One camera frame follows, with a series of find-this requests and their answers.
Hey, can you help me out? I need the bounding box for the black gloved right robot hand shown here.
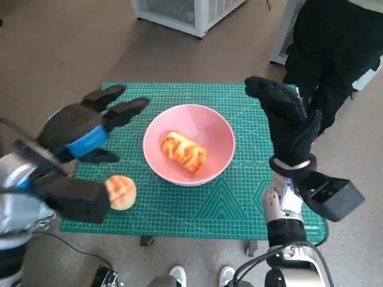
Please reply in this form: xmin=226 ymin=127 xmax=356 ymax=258
xmin=244 ymin=75 xmax=323 ymax=170

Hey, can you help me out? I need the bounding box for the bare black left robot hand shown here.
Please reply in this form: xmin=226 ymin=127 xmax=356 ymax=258
xmin=34 ymin=84 xmax=150 ymax=164

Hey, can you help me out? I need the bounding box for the pink bowl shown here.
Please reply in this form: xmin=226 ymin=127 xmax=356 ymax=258
xmin=142 ymin=103 xmax=236 ymax=187

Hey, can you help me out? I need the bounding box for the round toy bun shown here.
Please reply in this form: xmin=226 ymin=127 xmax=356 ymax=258
xmin=104 ymin=175 xmax=138 ymax=212

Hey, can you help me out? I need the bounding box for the twisted toy bread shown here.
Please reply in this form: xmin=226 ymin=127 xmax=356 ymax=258
xmin=160 ymin=131 xmax=208 ymax=175

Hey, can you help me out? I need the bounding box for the person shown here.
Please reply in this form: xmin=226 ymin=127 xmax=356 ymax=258
xmin=282 ymin=0 xmax=383 ymax=135

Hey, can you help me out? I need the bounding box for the green cutting mat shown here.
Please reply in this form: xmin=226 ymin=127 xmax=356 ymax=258
xmin=59 ymin=82 xmax=329 ymax=242

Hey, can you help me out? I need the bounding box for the white vented cabinet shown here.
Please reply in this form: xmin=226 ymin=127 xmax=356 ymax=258
xmin=130 ymin=0 xmax=248 ymax=39

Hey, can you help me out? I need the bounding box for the person's foot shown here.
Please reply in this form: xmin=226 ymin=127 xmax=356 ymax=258
xmin=169 ymin=265 xmax=188 ymax=287
xmin=219 ymin=265 xmax=237 ymax=287

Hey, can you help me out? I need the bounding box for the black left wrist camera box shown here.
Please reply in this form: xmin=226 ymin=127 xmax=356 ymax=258
xmin=29 ymin=173 xmax=111 ymax=224

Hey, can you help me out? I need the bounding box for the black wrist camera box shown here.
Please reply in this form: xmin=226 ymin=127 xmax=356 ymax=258
xmin=300 ymin=170 xmax=366 ymax=222
xmin=29 ymin=173 xmax=111 ymax=224

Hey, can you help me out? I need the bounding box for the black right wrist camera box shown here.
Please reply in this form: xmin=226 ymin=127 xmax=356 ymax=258
xmin=300 ymin=170 xmax=366 ymax=222

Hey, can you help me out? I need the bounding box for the thin black floor cable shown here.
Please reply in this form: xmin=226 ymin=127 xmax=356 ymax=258
xmin=29 ymin=230 xmax=114 ymax=270

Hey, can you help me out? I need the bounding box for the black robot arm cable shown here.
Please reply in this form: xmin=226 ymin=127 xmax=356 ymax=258
xmin=233 ymin=245 xmax=285 ymax=287

